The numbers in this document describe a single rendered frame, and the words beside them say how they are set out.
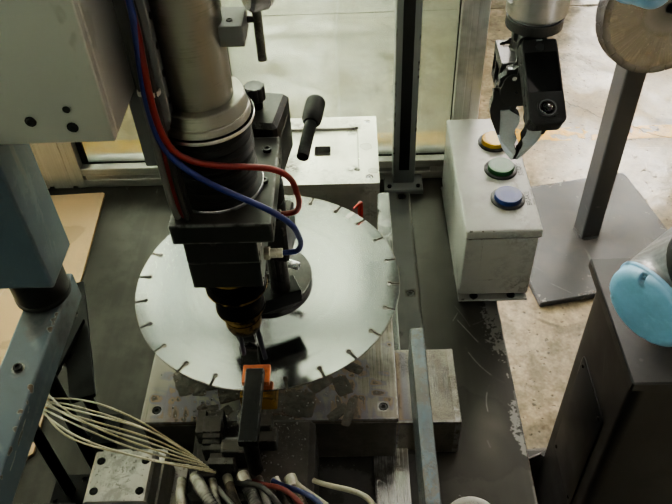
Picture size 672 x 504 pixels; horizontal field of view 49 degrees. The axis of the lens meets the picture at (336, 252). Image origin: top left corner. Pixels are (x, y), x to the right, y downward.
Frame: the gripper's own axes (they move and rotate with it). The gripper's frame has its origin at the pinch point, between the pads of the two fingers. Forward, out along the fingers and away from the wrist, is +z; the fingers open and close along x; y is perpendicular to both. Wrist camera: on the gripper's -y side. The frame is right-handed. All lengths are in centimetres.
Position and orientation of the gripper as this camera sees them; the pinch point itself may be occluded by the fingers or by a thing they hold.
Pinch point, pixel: (515, 154)
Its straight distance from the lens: 107.1
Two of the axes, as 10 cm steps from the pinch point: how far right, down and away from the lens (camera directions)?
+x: -10.0, 0.1, 0.4
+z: 0.4, 7.1, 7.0
